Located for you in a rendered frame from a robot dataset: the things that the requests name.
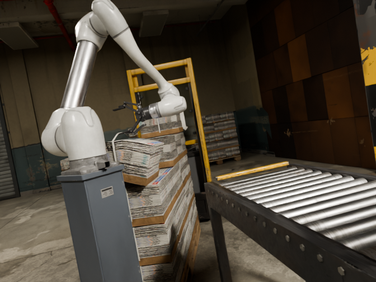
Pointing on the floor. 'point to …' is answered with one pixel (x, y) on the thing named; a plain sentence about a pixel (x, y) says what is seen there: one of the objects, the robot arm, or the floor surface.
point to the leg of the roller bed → (221, 252)
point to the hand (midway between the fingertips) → (118, 121)
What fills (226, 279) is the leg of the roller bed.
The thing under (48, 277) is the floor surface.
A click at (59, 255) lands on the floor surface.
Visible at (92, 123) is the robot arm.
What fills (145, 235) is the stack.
